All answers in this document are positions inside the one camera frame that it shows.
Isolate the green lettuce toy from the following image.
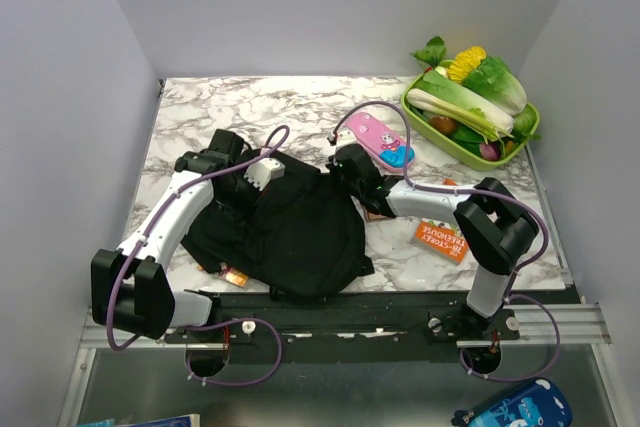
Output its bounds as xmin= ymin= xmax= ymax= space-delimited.
xmin=462 ymin=56 xmax=527 ymax=116

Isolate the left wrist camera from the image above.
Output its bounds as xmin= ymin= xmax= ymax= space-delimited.
xmin=243 ymin=158 xmax=285 ymax=191

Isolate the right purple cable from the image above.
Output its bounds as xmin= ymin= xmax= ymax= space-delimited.
xmin=327 ymin=100 xmax=562 ymax=383

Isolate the green leaf sprig toy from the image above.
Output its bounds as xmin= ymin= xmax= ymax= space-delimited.
xmin=410 ymin=36 xmax=447 ymax=68

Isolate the Roald Dahl book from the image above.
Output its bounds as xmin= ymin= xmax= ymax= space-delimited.
xmin=197 ymin=263 xmax=250 ymax=288

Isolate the black mounting base rail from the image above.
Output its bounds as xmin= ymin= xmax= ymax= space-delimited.
xmin=137 ymin=292 xmax=520 ymax=364

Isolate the blue pencil case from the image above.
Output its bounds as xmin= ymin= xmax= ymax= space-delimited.
xmin=451 ymin=377 xmax=573 ymax=427

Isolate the aluminium extrusion rail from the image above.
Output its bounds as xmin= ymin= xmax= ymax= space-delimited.
xmin=80 ymin=304 xmax=611 ymax=349

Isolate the orange 78-storey treehouse book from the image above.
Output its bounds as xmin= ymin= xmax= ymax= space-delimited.
xmin=411 ymin=218 xmax=469 ymax=265

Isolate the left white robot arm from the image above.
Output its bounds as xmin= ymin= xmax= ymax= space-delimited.
xmin=90 ymin=149 xmax=281 ymax=351

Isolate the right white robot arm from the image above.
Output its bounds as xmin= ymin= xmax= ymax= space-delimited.
xmin=327 ymin=144 xmax=548 ymax=339

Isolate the napa cabbage toy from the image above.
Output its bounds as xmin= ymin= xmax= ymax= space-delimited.
xmin=406 ymin=70 xmax=514 ymax=140

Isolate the black student backpack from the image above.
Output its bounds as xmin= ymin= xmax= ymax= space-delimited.
xmin=181 ymin=152 xmax=374 ymax=299

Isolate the yellow corn toy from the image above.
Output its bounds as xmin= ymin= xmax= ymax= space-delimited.
xmin=447 ymin=46 xmax=487 ymax=84

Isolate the brown leather wallet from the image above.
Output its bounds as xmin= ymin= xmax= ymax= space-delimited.
xmin=364 ymin=210 xmax=389 ymax=222

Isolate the green vegetable tray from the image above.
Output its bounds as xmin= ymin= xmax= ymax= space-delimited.
xmin=401 ymin=73 xmax=540 ymax=172

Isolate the pink pencil case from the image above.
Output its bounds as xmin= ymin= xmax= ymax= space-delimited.
xmin=336 ymin=111 xmax=415 ymax=173

